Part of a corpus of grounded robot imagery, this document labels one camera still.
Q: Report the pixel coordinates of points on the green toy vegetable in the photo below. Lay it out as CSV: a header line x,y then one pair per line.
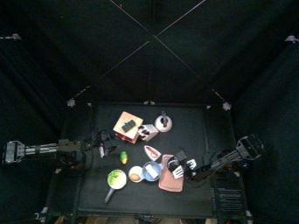
x,y
115,176

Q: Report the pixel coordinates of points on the toy fried egg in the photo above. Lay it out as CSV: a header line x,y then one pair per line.
x,y
135,176

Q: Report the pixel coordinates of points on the silver frame corner bracket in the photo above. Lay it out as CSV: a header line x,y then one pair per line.
x,y
226,106
291,38
15,36
71,102

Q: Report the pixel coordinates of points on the pink plastic tray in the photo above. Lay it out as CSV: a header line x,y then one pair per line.
x,y
170,184

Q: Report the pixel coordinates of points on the black box with white text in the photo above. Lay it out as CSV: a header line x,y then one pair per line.
x,y
230,198

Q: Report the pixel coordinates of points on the light blue toy pot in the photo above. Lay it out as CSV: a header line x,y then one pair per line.
x,y
147,175

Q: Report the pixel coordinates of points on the toy corn cob green husk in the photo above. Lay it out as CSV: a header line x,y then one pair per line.
x,y
123,158

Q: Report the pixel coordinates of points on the white sliced toy block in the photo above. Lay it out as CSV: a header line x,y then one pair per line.
x,y
151,172

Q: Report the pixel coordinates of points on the wooden board on red base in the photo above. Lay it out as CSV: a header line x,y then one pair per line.
x,y
120,124

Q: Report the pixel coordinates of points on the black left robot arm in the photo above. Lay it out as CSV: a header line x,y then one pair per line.
x,y
39,148

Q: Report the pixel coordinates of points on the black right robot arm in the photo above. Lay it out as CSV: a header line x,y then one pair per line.
x,y
238,153

